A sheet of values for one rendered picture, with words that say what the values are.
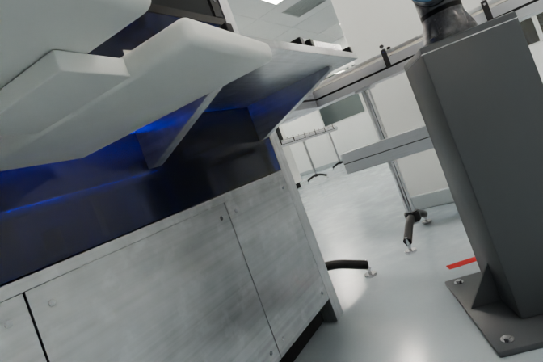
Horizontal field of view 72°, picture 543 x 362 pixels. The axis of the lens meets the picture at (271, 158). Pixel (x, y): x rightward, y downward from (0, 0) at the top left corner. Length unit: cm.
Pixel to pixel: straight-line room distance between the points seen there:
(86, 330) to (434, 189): 224
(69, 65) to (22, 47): 4
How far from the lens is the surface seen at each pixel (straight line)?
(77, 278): 84
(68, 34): 37
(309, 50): 96
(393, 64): 199
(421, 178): 266
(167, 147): 90
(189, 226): 101
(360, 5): 273
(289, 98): 126
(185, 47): 40
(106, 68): 42
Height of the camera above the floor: 64
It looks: 1 degrees up
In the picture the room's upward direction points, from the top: 20 degrees counter-clockwise
